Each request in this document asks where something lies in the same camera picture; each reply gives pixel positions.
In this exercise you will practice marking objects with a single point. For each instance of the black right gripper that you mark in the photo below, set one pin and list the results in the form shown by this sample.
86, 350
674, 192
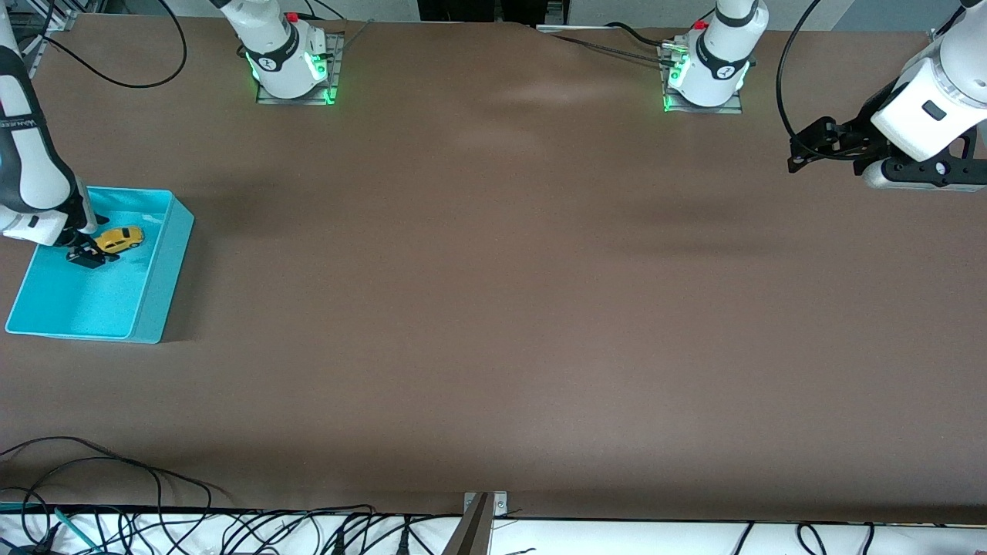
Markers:
81, 250

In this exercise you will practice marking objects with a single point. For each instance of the aluminium frame profile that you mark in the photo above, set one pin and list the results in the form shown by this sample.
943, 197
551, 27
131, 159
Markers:
939, 35
58, 19

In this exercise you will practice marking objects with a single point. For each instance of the brown table mat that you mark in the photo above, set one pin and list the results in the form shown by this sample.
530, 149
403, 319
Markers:
493, 308

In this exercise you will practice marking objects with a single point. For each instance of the black power plug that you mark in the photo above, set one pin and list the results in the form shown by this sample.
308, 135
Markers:
338, 542
404, 543

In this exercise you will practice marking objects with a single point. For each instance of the turquoise plastic bin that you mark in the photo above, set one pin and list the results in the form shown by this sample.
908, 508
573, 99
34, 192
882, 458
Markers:
92, 301

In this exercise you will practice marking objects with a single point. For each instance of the yellow beetle toy car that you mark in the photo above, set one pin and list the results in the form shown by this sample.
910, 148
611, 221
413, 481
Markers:
119, 240

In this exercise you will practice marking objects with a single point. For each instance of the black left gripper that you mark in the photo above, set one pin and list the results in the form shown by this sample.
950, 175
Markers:
859, 132

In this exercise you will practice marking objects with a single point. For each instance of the black box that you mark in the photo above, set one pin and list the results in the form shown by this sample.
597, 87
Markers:
443, 9

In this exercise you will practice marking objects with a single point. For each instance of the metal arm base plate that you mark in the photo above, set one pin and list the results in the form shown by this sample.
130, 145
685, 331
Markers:
338, 77
709, 110

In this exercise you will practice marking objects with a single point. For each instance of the grey metal bar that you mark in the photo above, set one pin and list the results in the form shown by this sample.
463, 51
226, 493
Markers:
472, 532

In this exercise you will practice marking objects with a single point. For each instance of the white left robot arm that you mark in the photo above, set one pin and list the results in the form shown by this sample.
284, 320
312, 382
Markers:
725, 54

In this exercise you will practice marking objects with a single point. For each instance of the small metal bracket plate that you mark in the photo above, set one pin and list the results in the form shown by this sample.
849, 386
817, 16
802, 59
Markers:
500, 502

